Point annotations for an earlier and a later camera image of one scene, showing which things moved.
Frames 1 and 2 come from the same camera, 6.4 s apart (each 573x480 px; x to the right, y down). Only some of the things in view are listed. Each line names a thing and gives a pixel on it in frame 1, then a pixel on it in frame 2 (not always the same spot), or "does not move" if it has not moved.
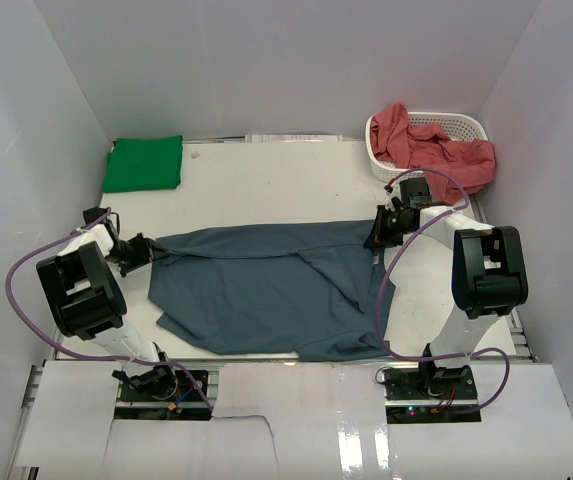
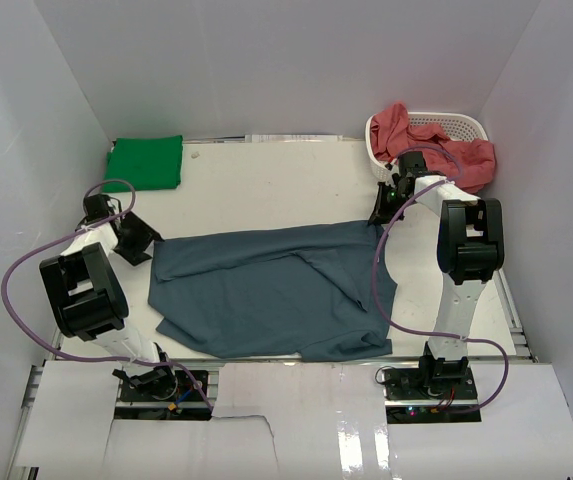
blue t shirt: [309, 288] does not move
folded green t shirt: [144, 163] does not move
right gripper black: [379, 237] → [378, 208]
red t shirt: [453, 167] does not move
